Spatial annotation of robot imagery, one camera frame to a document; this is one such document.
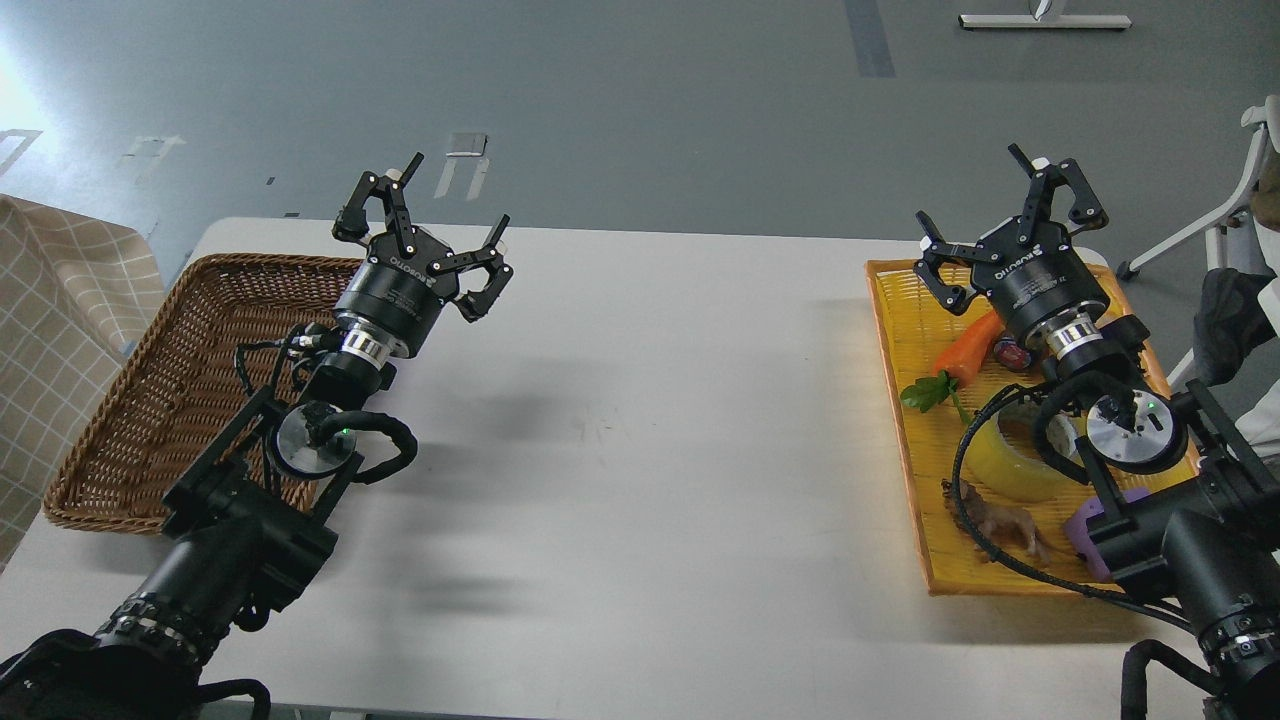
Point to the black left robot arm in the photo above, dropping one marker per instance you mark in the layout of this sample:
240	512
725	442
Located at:
248	516

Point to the purple foam block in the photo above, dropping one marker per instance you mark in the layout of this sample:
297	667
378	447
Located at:
1085	530

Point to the small drink can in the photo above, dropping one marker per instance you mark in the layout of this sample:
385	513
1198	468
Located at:
1008	353

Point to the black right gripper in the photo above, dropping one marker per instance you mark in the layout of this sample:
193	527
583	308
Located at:
1041	281

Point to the white rolling chair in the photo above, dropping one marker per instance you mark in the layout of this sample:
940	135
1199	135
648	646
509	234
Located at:
1236	302

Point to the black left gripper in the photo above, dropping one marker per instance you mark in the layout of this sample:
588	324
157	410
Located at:
395	283

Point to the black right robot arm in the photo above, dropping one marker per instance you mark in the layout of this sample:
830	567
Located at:
1188	521

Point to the orange toy carrot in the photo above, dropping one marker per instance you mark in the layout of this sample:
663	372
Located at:
955	368

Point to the brown wicker basket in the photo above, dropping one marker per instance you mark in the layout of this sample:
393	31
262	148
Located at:
178	389

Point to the yellow tape roll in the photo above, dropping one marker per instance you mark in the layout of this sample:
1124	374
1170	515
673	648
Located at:
1002	456

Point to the yellow plastic basket tray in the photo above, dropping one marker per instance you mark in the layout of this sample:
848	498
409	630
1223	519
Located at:
912	328

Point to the white stand base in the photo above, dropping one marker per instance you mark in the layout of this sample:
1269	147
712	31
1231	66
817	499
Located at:
1045	15

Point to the brown toy lion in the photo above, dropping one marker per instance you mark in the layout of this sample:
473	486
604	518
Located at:
996	521

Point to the beige checkered cloth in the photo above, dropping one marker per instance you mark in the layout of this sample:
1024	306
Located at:
76	294

